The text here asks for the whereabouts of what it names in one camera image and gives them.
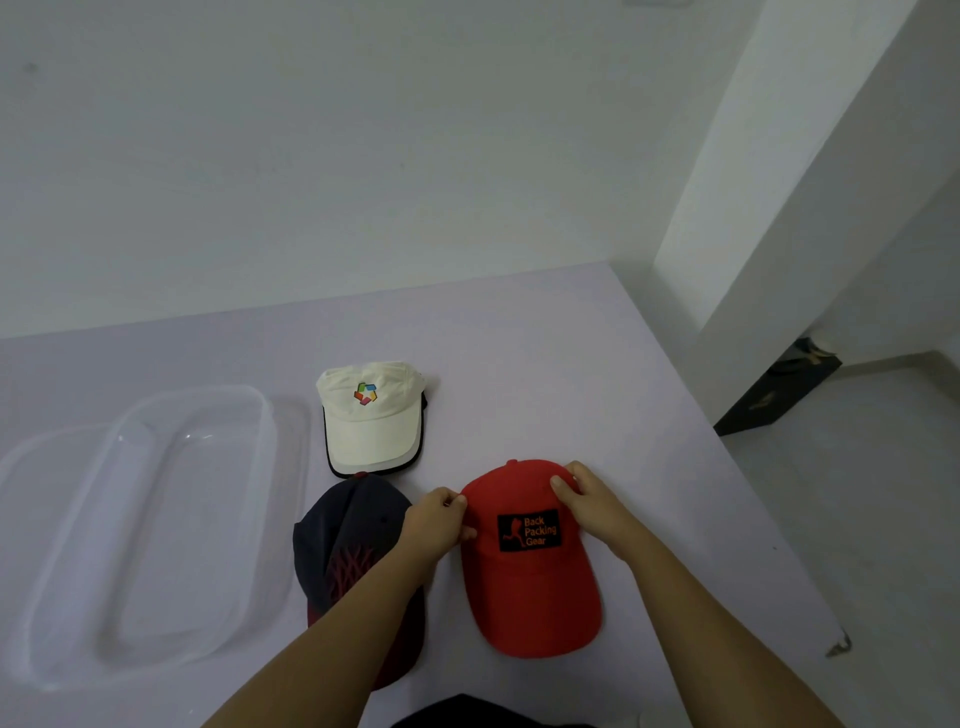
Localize person's left hand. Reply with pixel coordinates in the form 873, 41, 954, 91
395, 487, 478, 580

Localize person's right hand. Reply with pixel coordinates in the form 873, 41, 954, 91
549, 460, 647, 564

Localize red cap with black patch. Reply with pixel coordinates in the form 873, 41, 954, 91
458, 459, 604, 660

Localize person's right forearm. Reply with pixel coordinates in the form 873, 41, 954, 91
615, 522, 846, 728

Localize person's left forearm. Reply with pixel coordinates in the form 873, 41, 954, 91
201, 536, 438, 728

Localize navy cap with red pattern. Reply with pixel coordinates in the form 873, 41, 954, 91
292, 471, 427, 692

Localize white cap with colourful logo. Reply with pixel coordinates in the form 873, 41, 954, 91
315, 362, 429, 479

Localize black box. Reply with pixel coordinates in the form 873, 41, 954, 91
712, 337, 843, 438

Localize clear plastic container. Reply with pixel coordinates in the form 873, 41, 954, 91
0, 384, 313, 693

